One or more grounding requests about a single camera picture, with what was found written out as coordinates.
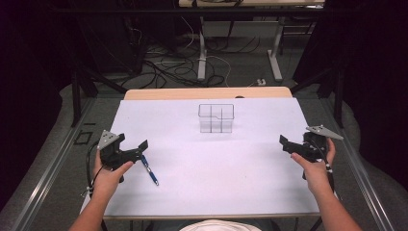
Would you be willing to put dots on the person's white clothing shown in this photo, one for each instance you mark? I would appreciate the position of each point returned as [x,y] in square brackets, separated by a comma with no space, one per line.
[221,226]

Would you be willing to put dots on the black table grommet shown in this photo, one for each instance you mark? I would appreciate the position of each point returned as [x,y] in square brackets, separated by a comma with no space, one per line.
[239,96]

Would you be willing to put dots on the wooden table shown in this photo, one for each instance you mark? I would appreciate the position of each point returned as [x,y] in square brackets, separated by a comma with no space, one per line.
[205,93]

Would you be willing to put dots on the blue pen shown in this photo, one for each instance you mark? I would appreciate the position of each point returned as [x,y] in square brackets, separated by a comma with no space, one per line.
[150,170]

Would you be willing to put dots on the white desk leg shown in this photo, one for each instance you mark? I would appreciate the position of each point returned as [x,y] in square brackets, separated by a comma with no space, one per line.
[201,57]
[275,61]

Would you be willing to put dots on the person's right hand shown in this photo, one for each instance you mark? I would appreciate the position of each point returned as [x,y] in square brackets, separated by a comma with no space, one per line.
[317,174]

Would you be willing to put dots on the aluminium floor rail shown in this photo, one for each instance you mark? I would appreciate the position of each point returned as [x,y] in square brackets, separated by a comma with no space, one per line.
[362,173]
[48,173]

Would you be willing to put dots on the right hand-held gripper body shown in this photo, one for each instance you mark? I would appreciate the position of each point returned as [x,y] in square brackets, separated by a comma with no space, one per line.
[314,147]

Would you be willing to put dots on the clear plastic organizer box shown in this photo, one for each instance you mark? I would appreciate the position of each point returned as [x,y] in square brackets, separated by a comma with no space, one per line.
[216,117]

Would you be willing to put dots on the black metal stand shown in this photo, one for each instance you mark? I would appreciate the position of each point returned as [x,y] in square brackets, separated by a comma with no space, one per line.
[337,93]
[76,96]

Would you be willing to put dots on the white power plug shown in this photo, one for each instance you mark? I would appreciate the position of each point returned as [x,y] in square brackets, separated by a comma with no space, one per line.
[261,82]

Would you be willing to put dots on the person's left hand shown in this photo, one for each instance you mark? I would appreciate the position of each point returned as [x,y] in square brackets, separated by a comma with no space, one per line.
[107,179]

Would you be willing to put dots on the white table mat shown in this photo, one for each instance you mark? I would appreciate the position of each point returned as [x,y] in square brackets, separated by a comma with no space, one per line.
[211,173]

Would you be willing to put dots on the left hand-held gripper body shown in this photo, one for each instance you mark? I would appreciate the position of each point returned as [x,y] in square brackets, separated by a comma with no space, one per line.
[110,154]

